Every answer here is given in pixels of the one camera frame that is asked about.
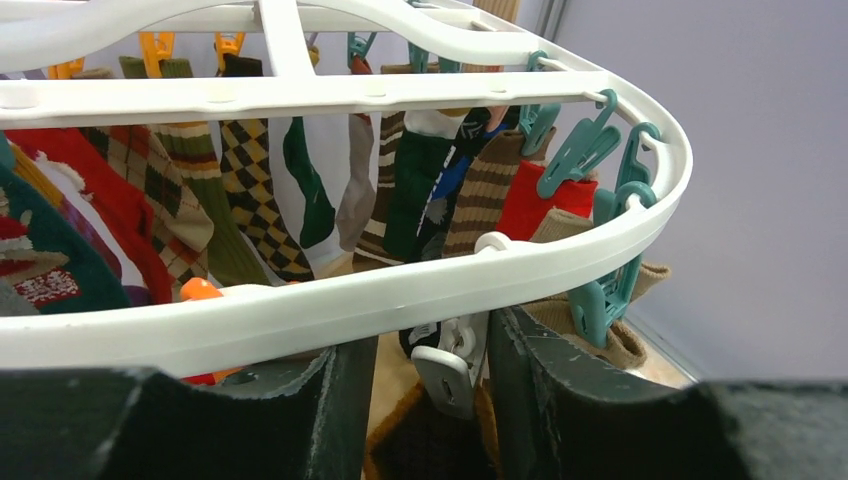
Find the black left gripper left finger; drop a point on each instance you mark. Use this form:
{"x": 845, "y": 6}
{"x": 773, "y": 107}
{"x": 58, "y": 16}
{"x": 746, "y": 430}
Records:
{"x": 282, "y": 419}

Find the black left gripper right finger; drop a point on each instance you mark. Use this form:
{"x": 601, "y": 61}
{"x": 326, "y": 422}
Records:
{"x": 562, "y": 413}

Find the maroon purple yellow sock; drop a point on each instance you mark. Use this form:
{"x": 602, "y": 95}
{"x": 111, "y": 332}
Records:
{"x": 417, "y": 441}

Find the white hanger clip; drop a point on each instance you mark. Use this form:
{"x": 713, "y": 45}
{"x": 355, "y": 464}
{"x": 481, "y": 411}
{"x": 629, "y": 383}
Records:
{"x": 450, "y": 371}

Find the teal hanger clip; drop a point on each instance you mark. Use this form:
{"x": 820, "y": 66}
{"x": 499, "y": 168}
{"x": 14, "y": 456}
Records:
{"x": 598, "y": 303}

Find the white plastic sock hanger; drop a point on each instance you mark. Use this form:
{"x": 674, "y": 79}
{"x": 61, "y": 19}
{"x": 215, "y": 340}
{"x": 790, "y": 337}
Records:
{"x": 262, "y": 323}

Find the cream brown patch sock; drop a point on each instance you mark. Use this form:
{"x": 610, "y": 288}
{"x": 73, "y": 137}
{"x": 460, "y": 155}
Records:
{"x": 624, "y": 349}

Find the red sock at right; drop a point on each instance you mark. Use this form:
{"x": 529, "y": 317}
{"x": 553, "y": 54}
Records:
{"x": 523, "y": 209}

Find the white green patch sock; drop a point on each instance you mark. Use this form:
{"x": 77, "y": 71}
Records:
{"x": 309, "y": 164}

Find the brown tan striped sock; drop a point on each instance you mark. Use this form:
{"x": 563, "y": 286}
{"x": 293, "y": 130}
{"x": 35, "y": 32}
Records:
{"x": 481, "y": 197}

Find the red and cream sock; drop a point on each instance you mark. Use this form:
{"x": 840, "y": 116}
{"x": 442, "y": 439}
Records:
{"x": 122, "y": 206}

